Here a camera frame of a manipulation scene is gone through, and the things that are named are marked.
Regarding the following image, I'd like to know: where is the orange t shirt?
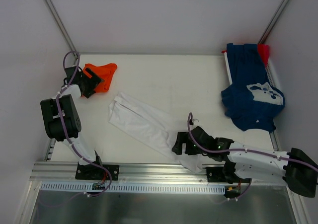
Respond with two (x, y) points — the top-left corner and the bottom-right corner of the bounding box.
(83, 63), (117, 93)

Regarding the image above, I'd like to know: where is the white t shirt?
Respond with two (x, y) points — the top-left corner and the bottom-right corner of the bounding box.
(109, 92), (202, 173)

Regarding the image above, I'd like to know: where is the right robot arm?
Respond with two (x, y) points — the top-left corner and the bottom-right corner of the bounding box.
(171, 126), (318, 198)

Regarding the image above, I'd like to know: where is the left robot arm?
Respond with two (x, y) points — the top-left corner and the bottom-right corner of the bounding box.
(40, 67), (104, 179)

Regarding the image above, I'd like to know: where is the blue printed t shirt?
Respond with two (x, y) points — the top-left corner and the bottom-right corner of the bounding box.
(221, 43), (285, 132)

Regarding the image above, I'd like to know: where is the white perforated basket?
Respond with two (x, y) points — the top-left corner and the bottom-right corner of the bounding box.
(223, 52), (281, 89)

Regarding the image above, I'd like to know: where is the red t shirt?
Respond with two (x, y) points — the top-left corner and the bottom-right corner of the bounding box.
(257, 44), (270, 66)

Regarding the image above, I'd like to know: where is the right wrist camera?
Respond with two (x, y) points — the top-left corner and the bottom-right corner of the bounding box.
(189, 119), (200, 126)

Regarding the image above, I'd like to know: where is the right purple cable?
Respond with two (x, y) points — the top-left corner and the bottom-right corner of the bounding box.
(187, 112), (318, 201)

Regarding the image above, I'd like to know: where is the purple cable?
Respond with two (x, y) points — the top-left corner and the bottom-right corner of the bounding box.
(187, 112), (318, 201)
(56, 50), (112, 197)

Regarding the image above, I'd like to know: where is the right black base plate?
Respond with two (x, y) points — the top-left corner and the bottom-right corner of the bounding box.
(206, 166), (227, 183)

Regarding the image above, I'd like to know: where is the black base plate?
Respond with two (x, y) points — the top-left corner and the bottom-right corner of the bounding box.
(75, 164), (120, 181)
(206, 166), (227, 183)

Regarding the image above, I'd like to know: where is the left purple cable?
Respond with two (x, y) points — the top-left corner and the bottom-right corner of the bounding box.
(56, 50), (112, 197)

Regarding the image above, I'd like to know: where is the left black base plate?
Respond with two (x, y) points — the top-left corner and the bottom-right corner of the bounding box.
(75, 164), (120, 181)

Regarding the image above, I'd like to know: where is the aluminium mounting rail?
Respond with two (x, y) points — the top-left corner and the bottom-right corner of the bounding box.
(29, 160), (289, 185)

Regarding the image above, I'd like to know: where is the white slotted cable duct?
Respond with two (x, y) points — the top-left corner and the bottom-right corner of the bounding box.
(40, 181), (226, 195)

